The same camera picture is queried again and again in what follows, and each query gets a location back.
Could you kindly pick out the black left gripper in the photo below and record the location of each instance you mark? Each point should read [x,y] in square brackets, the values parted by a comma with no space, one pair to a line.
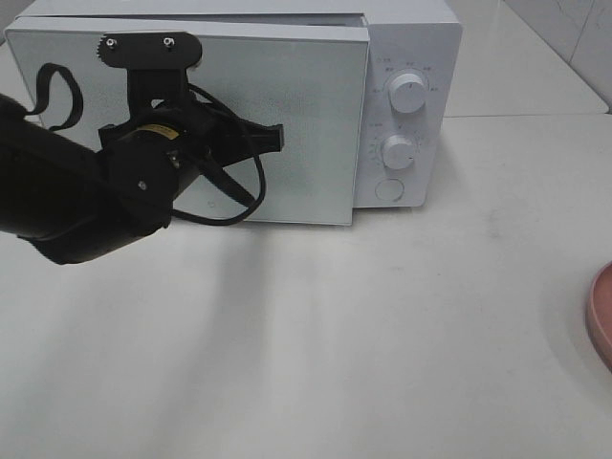
[229,140]

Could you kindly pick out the white microwave door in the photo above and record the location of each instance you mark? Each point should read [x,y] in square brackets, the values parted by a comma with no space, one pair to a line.
[308,79]

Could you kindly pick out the round white door button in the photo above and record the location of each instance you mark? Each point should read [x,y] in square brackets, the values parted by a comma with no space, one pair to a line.
[389,190]

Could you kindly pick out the white round knob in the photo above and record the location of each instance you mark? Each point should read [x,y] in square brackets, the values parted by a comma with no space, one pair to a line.
[398,152]
[407,91]

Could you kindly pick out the pink round plate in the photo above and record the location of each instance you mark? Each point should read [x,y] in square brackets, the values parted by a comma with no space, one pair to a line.
[598,314]

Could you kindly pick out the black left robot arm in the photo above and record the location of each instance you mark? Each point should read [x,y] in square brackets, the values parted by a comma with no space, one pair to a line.
[74,204]

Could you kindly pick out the white microwave oven body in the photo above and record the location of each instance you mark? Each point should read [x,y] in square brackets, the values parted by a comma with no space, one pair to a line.
[419,35]

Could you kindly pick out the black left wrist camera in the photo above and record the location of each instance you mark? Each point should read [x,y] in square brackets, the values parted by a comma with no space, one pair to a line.
[155,65]

